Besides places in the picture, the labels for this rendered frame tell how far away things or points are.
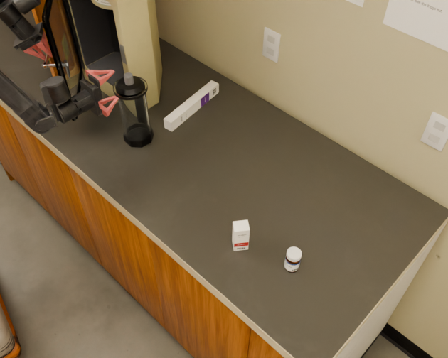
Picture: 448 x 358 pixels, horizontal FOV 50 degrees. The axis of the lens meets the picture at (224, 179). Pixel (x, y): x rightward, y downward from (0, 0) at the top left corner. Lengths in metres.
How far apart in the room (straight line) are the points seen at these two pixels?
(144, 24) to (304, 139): 0.66
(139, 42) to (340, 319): 1.05
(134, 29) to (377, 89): 0.78
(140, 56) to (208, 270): 0.76
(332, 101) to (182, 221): 0.65
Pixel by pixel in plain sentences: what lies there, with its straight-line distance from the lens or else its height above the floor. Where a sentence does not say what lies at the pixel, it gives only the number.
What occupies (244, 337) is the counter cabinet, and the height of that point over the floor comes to 0.73.
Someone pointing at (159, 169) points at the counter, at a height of 0.94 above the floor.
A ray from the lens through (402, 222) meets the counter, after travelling 1.56.
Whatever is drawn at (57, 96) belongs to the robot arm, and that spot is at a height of 1.27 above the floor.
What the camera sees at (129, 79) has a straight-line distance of 1.55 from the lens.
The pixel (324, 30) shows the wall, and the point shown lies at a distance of 1.60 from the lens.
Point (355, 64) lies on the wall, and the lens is 1.58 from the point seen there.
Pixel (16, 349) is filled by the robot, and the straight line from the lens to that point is 2.33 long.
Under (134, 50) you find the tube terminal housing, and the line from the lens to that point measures 1.67.
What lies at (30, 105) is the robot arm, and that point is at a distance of 1.43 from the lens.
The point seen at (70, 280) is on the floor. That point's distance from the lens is 2.54.
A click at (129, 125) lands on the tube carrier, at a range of 1.63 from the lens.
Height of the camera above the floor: 2.12
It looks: 49 degrees down
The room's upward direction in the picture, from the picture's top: 1 degrees clockwise
